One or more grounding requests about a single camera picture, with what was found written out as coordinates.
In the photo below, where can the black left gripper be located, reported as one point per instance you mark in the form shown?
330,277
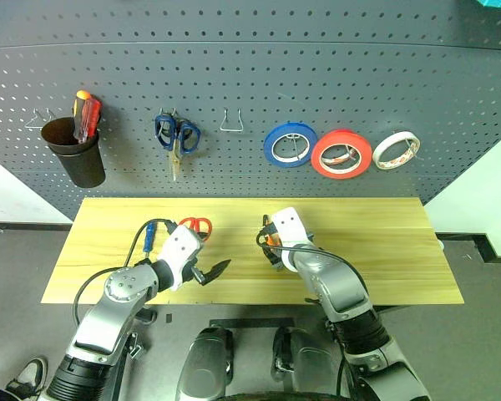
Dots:
193,271

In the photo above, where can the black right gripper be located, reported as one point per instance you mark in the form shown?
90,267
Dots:
276,259

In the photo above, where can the orange black pliers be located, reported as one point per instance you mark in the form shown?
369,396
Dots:
272,240

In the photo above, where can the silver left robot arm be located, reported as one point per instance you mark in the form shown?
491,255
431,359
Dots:
108,317

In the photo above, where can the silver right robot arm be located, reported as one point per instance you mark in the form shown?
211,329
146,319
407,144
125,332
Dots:
338,284

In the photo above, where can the red tape roll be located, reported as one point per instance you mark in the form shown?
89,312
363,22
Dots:
317,160

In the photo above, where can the blue tape roll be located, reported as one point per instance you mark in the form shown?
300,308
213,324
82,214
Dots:
269,146

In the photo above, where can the white tape roll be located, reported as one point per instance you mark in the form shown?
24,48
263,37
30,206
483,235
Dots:
378,150

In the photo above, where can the dark grey metal pegboard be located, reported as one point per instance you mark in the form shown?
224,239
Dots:
250,62

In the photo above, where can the black floor bar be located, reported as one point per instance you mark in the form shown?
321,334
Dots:
252,322

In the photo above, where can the dark grey rounded shell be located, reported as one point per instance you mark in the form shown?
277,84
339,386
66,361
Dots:
305,363
204,363

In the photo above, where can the black plastic cup holder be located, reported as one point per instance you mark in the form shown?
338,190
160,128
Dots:
83,167

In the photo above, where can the grey white sneaker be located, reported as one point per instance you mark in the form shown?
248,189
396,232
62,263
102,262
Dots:
29,374

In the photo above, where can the teal box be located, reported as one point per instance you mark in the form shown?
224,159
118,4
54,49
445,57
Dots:
497,2

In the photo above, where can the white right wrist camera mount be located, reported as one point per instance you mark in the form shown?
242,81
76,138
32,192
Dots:
290,227

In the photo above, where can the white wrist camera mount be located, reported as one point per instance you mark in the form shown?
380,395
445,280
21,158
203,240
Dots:
179,250
290,227

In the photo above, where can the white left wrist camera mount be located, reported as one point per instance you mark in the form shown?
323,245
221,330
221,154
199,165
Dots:
179,250

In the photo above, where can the black metal table frame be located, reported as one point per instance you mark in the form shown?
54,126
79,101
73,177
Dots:
148,315

